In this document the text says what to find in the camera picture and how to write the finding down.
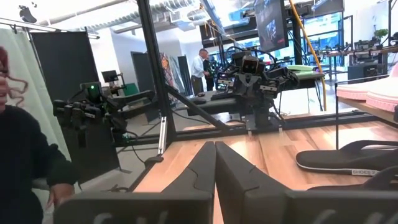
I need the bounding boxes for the small computer monitor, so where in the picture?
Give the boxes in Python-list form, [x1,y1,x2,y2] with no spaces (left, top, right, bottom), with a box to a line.
[101,70,119,84]

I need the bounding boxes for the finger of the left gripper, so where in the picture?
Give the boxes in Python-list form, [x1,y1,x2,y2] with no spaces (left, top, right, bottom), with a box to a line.
[216,73,233,91]
[260,80,280,98]

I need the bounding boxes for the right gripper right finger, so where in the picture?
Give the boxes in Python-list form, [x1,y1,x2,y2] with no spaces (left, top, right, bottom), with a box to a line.
[215,142,398,224]

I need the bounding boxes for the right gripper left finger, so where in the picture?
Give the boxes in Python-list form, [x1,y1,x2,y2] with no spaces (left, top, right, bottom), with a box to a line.
[53,141,216,224]

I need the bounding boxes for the black flip-flop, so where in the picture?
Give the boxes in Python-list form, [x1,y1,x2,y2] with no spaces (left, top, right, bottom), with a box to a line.
[295,139,398,177]
[307,166,398,192]

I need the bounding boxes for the pink slide sandal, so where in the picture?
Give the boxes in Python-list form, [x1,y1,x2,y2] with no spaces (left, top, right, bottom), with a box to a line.
[336,77,389,101]
[366,62,398,113]

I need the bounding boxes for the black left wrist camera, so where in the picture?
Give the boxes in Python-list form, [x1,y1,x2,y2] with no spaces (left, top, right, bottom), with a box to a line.
[241,55,261,75]

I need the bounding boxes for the black aluminium rig frame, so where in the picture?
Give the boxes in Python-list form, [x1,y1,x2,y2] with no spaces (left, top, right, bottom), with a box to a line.
[113,0,379,156]

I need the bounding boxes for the person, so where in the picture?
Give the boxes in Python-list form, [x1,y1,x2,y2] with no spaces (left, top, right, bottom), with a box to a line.
[202,57,216,91]
[0,45,80,224]
[190,48,210,96]

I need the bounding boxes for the yellow cable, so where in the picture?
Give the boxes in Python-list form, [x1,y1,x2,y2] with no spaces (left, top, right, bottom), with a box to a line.
[288,0,328,112]

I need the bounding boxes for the large computer monitor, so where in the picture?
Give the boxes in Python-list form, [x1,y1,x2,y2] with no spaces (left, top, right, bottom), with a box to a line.
[253,0,290,53]

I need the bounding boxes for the black partition panel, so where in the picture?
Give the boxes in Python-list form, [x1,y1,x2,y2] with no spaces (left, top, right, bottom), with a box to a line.
[30,30,121,184]

